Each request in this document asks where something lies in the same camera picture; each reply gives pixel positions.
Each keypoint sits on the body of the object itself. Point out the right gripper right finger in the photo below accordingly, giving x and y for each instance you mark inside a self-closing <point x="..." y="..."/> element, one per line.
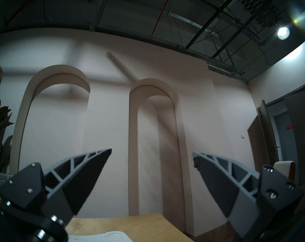
<point x="220" y="186"/>

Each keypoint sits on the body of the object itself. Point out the wooden armchair with white cushions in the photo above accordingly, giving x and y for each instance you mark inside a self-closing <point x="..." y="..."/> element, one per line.
<point x="284" y="168"/>

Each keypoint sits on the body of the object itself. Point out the dark open door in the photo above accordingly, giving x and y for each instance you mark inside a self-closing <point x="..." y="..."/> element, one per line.
<point x="262" y="138"/>

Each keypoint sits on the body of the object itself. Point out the round ceiling spotlight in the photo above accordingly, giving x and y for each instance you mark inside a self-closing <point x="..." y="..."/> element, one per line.
<point x="283" y="33"/>

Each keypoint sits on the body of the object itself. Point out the black ceiling scissor hanger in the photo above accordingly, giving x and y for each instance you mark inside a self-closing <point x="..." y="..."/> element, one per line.
<point x="263" y="7"/>

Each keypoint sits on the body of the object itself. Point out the light wooden table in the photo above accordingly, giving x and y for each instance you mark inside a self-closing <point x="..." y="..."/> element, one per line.
<point x="147" y="226"/>

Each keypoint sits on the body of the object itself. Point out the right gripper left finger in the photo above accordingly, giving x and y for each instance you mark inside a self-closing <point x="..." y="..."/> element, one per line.
<point x="77" y="176"/>

